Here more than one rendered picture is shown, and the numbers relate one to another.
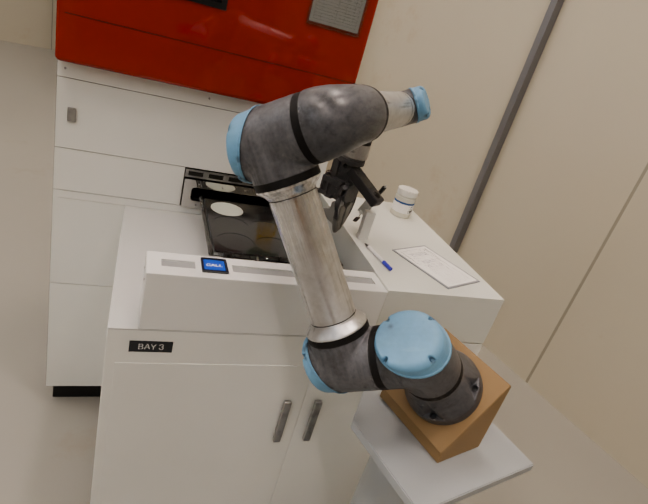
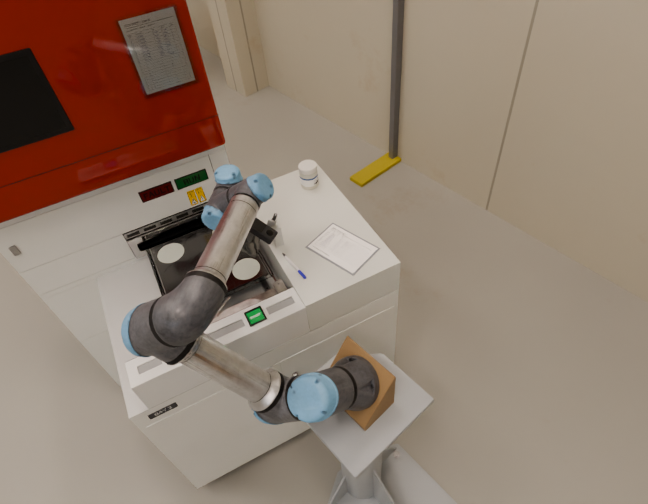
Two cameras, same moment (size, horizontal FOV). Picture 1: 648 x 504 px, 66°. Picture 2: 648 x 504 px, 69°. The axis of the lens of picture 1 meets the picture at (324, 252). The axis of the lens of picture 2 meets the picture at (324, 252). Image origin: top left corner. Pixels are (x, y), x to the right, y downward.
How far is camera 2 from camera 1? 75 cm
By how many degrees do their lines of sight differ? 24
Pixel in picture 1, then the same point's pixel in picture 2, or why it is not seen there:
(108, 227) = (95, 295)
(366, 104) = (200, 304)
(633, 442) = (575, 240)
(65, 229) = (66, 311)
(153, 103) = (67, 211)
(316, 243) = (220, 371)
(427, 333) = (316, 395)
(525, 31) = not seen: outside the picture
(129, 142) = (69, 242)
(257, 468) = not seen: hidden behind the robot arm
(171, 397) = (195, 420)
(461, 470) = (382, 429)
